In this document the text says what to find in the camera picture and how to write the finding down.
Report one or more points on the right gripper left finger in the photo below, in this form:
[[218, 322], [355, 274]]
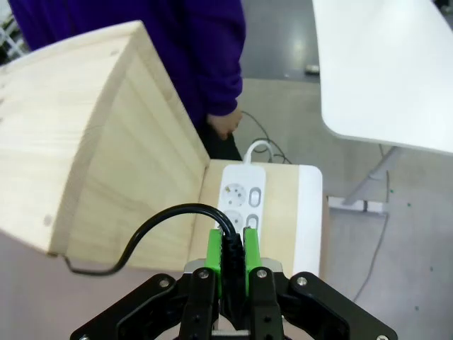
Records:
[[200, 304]]

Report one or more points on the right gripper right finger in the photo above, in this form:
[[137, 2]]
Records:
[[263, 304]]

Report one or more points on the purple-sleeved left forearm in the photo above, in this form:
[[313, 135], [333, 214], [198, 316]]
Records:
[[221, 71]]

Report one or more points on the person's left hand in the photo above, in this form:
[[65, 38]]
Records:
[[223, 124]]

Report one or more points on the white power strip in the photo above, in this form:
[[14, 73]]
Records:
[[244, 173]]

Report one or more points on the light wooden shelf unit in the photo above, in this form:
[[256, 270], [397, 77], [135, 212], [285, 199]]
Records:
[[70, 124]]

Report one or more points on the white side table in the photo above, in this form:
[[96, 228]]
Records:
[[382, 71]]

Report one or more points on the person in purple hoodie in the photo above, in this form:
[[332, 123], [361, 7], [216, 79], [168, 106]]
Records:
[[159, 42]]

